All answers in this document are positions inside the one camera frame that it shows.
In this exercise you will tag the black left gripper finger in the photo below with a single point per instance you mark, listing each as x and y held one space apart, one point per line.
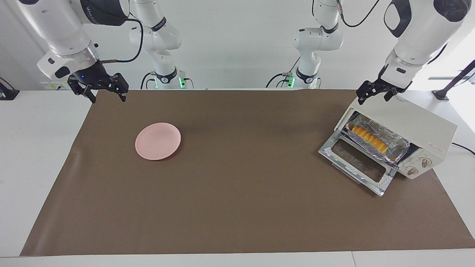
397 92
365 89

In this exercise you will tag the beige toaster oven body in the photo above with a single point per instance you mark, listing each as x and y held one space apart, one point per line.
415 118

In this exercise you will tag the black camera stand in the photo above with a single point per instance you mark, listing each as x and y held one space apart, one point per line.
454 81

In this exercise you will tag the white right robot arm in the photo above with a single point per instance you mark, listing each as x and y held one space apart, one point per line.
63 26

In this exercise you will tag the glass oven door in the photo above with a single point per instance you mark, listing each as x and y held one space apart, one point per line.
352 170

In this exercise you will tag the orange sliced bread loaf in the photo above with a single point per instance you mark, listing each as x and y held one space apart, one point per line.
369 139

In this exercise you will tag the aluminium foil tray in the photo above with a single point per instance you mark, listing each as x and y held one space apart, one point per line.
395 146

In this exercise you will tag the beige oven knob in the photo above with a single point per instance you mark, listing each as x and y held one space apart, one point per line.
412 171
425 162

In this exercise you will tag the brown table mat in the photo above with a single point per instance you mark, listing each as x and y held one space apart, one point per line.
241 185

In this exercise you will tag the pink round plate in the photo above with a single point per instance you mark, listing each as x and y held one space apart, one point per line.
157 141

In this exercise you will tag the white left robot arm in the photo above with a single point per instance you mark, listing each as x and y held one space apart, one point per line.
426 29

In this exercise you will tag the black table clamp mount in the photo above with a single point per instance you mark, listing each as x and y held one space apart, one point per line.
7 94

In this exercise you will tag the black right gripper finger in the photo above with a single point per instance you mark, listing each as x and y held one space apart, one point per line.
120 84
79 87

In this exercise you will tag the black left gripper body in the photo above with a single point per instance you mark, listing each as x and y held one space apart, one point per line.
386 86

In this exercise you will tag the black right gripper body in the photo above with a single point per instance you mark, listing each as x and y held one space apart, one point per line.
91 76

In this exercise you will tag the white wall power socket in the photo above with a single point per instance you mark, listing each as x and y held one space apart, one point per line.
52 86

